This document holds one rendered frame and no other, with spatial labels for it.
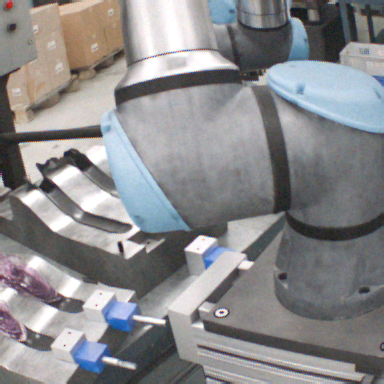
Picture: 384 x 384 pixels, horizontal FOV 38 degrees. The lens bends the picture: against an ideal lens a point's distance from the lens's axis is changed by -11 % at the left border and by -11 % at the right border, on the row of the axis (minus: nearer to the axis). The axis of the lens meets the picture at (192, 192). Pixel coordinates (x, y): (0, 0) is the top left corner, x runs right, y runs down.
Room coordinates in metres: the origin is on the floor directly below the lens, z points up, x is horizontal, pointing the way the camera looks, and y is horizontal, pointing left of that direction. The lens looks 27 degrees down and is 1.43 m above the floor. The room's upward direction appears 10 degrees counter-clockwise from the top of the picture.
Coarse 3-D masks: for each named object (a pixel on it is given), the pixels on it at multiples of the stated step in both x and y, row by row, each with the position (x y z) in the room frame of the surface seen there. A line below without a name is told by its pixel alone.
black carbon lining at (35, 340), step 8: (64, 296) 0.82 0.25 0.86; (48, 304) 0.79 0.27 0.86; (56, 304) 0.80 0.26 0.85; (64, 304) 0.80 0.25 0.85; (72, 304) 0.80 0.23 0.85; (80, 304) 0.79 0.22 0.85; (72, 312) 0.77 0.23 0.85; (80, 312) 0.77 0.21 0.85; (32, 336) 0.71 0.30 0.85; (40, 336) 0.71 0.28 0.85; (48, 336) 0.71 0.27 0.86; (24, 344) 0.69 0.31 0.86; (32, 344) 0.70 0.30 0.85; (40, 344) 0.69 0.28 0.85; (48, 344) 0.69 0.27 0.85
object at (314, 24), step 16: (304, 0) 4.67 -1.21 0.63; (320, 0) 4.70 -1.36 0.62; (304, 16) 5.06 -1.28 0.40; (320, 16) 5.00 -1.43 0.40; (336, 16) 4.96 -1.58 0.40; (352, 16) 5.43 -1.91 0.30; (320, 32) 4.56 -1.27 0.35; (336, 32) 4.86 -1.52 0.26; (352, 32) 5.35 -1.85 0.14; (320, 48) 4.56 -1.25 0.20; (336, 48) 4.80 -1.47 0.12
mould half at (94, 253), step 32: (96, 160) 1.21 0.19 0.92; (32, 192) 1.10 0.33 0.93; (64, 192) 1.11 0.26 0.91; (96, 192) 1.12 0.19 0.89; (0, 224) 1.18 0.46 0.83; (32, 224) 1.06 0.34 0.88; (64, 224) 1.02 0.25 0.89; (224, 224) 1.04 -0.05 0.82; (64, 256) 1.00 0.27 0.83; (96, 256) 0.92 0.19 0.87; (128, 256) 0.86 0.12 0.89; (160, 256) 0.91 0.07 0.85; (128, 288) 0.87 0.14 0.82
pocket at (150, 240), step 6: (138, 234) 0.94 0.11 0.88; (144, 234) 0.95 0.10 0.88; (150, 234) 0.95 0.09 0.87; (156, 234) 0.94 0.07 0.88; (162, 234) 0.93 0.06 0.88; (126, 240) 0.92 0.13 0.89; (132, 240) 0.93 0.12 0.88; (138, 240) 0.94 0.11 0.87; (144, 240) 0.95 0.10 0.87; (150, 240) 0.95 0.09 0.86; (156, 240) 0.94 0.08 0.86; (162, 240) 0.92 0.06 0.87; (150, 246) 0.93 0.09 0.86
